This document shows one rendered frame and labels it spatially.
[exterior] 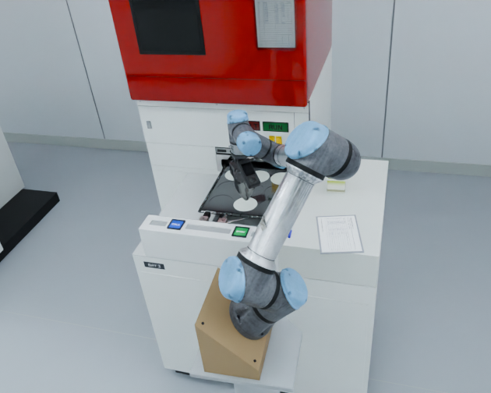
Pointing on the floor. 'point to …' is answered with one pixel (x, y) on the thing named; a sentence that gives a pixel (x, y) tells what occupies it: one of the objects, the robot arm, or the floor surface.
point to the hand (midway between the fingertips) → (247, 198)
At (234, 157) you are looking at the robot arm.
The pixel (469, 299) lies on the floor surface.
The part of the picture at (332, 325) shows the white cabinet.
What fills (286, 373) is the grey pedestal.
